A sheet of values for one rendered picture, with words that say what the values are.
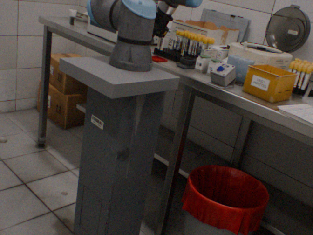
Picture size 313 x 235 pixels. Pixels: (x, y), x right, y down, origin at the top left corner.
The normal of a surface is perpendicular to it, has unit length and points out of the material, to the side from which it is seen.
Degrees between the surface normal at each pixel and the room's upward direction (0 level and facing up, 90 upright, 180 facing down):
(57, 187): 0
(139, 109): 90
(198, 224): 94
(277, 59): 90
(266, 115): 90
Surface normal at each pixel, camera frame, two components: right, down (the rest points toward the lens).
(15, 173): 0.17, -0.92
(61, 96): -0.65, 0.14
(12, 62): 0.69, 0.37
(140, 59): 0.50, 0.09
